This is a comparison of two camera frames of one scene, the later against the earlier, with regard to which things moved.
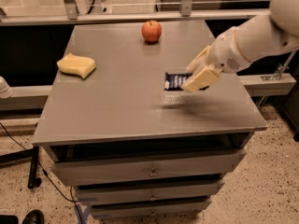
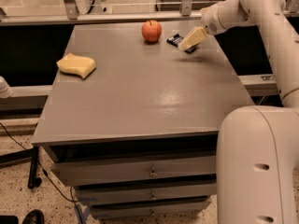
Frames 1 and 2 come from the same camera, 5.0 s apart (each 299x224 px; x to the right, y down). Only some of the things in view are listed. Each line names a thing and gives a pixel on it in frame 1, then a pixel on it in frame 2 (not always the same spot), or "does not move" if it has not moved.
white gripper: x=223 y=54 to x=212 y=21
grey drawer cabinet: x=124 y=138 does not move
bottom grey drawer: x=149 y=210 does not move
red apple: x=151 y=31 does not move
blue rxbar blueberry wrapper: x=173 y=81 to x=176 y=40
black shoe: x=34 y=217 does not move
